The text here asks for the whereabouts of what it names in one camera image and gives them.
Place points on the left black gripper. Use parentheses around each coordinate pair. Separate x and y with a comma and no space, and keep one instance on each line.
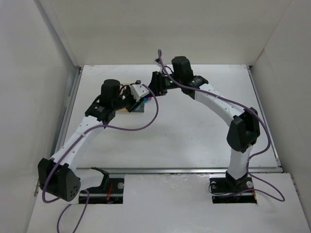
(132,106)

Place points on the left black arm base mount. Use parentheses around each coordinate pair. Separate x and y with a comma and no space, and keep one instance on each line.
(110,193)

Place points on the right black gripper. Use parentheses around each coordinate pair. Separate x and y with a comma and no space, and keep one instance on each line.
(155,83)

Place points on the aluminium front rail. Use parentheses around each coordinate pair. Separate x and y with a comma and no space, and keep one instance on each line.
(187,170)

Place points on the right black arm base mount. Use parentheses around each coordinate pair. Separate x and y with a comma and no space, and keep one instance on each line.
(225,191)

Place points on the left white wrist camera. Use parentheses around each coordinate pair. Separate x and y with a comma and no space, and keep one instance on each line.
(139,91)

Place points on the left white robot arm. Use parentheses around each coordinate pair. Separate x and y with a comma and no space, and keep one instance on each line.
(58,179)

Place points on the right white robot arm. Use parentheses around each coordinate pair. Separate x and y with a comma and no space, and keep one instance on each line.
(243,125)

